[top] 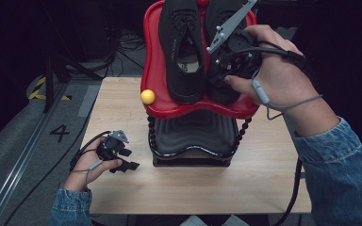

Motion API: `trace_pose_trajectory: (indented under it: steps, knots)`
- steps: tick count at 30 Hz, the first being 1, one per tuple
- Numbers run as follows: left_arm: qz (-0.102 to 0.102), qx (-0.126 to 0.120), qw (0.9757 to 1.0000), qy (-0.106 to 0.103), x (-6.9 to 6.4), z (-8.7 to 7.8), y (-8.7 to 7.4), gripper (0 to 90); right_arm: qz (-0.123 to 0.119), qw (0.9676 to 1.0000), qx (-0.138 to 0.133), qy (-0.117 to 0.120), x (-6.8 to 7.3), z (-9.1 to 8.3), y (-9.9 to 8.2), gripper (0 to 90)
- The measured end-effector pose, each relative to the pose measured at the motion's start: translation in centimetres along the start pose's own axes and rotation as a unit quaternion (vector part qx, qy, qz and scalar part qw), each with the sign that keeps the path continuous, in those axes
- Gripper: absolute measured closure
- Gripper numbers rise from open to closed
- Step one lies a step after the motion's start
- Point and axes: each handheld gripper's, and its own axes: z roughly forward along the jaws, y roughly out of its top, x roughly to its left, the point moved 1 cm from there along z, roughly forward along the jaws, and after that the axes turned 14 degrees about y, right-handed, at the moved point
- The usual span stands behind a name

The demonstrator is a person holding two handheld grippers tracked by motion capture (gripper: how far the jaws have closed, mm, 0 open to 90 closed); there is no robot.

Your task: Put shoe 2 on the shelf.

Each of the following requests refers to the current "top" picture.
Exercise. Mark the person's right hand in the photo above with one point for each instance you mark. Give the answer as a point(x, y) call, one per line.
point(283, 78)

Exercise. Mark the metal floor rail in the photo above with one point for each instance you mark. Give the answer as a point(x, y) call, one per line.
point(15, 169)

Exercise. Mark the grey floor tape patch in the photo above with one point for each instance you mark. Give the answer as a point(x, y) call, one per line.
point(88, 100)

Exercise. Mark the black lace-up shoe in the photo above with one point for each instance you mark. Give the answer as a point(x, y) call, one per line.
point(169, 62)
point(217, 12)

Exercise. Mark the black tripod stand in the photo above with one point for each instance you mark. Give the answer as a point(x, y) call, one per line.
point(48, 84)

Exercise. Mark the yellow and black floor tape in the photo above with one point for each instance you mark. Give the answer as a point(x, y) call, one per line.
point(36, 94)

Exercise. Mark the red and black shoe rack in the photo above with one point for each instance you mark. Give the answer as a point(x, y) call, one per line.
point(198, 138)

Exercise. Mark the person's left hand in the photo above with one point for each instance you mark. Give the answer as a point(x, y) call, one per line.
point(81, 175)

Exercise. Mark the yellow ball knob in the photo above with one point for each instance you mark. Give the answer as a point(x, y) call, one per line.
point(147, 96)

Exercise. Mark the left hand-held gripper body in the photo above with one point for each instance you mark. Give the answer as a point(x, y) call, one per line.
point(111, 147)

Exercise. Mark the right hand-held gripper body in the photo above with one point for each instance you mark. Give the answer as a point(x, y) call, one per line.
point(243, 53)

